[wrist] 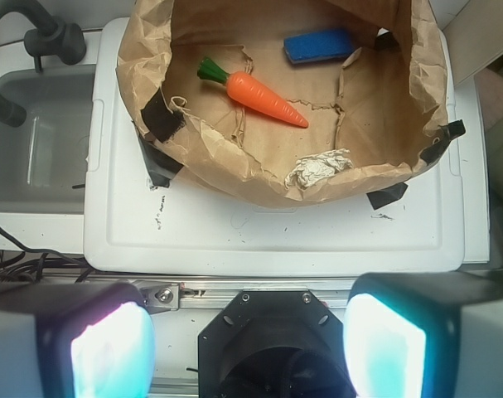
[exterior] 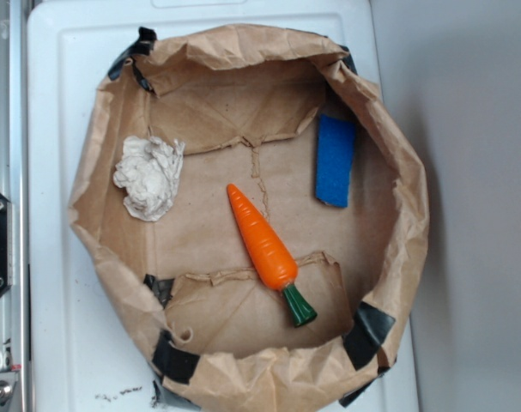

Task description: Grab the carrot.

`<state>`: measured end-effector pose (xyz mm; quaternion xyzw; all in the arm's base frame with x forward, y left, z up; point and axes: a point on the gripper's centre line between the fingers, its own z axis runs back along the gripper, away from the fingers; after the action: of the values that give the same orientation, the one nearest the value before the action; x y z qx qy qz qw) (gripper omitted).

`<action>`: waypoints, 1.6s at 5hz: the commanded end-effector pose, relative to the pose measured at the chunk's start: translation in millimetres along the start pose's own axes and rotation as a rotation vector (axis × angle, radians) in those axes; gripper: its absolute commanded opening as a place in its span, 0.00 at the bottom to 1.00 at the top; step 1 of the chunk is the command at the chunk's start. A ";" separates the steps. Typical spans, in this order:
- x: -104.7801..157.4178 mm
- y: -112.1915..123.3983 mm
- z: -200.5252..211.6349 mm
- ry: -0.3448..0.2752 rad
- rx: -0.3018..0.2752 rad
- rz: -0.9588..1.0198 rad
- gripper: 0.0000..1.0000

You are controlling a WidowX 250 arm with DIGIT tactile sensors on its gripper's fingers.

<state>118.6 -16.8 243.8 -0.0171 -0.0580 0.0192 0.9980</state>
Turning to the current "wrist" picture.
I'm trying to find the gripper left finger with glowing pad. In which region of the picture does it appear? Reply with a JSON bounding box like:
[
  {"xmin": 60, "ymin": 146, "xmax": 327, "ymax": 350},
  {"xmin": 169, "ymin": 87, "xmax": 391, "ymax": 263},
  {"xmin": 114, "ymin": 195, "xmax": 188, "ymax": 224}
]
[{"xmin": 0, "ymin": 282, "xmax": 155, "ymax": 397}]

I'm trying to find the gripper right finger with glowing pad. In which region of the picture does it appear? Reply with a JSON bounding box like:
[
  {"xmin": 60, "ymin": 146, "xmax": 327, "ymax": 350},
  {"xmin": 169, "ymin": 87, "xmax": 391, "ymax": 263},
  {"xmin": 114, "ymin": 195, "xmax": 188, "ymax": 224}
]
[{"xmin": 343, "ymin": 271, "xmax": 503, "ymax": 397}]

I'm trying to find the orange plastic toy carrot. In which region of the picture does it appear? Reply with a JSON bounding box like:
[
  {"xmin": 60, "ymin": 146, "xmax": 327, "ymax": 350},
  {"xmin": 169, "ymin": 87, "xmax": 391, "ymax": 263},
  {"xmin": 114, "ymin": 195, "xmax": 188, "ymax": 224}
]
[{"xmin": 196, "ymin": 57, "xmax": 309, "ymax": 129}]

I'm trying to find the black tape strip front right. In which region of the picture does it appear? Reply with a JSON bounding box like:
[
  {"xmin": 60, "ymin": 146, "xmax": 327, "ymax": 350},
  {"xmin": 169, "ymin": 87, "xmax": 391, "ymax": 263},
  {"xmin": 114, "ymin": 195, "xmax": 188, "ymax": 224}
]
[{"xmin": 366, "ymin": 182, "xmax": 409, "ymax": 211}]

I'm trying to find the black tape strip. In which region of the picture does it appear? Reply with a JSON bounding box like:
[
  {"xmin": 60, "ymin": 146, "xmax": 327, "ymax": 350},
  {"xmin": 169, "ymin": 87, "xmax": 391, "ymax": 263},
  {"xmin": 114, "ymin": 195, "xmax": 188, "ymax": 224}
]
[
  {"xmin": 366, "ymin": 182, "xmax": 409, "ymax": 211},
  {"xmin": 139, "ymin": 89, "xmax": 184, "ymax": 188}
]

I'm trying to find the grey toy sink basin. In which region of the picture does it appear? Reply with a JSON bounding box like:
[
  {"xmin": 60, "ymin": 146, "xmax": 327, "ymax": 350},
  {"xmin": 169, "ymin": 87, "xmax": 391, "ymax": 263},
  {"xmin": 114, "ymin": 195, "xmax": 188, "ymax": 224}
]
[{"xmin": 0, "ymin": 65, "xmax": 95, "ymax": 214}]

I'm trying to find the crumpled white paper ball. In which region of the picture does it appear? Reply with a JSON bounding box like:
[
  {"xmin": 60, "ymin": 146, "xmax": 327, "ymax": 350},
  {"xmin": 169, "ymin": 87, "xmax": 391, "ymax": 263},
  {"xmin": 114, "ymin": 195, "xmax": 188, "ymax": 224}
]
[{"xmin": 284, "ymin": 148, "xmax": 354, "ymax": 189}]

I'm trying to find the black tape strip right edge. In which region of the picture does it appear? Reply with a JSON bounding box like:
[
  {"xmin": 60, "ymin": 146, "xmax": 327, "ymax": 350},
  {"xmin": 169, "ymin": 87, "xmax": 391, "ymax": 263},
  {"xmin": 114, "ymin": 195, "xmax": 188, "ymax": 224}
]
[{"xmin": 419, "ymin": 119, "xmax": 466, "ymax": 167}]

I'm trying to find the black tape strip front left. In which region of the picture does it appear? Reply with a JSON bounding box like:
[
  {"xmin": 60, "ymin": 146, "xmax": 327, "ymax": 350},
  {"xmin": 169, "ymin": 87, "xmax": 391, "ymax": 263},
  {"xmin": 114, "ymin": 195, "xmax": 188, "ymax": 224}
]
[{"xmin": 139, "ymin": 89, "xmax": 184, "ymax": 188}]

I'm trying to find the brown paper bag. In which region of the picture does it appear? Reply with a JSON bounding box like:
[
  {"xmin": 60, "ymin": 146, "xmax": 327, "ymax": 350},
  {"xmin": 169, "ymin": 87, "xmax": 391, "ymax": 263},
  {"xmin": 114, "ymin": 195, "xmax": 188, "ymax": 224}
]
[{"xmin": 116, "ymin": 1, "xmax": 451, "ymax": 208}]

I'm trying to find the dark grey toy faucet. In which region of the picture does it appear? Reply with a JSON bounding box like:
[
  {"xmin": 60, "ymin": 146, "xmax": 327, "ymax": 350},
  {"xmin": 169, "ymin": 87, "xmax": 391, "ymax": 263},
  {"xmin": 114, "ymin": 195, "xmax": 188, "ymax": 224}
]
[{"xmin": 0, "ymin": 0, "xmax": 86, "ymax": 127}]

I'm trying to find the blue sponge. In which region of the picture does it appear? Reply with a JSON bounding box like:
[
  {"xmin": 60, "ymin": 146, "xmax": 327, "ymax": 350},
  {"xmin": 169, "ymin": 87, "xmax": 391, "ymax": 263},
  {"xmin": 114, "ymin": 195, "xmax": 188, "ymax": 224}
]
[{"xmin": 283, "ymin": 28, "xmax": 355, "ymax": 65}]

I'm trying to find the aluminium extrusion rail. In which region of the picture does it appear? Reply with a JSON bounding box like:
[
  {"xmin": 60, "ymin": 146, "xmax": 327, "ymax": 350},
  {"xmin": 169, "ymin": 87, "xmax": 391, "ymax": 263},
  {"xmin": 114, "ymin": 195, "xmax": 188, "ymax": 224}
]
[{"xmin": 133, "ymin": 277, "xmax": 355, "ymax": 313}]

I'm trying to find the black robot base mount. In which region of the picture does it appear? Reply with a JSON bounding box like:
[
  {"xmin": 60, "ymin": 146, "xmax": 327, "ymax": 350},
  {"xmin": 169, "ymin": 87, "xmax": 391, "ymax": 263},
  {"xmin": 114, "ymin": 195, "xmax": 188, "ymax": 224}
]
[{"xmin": 197, "ymin": 292, "xmax": 356, "ymax": 397}]

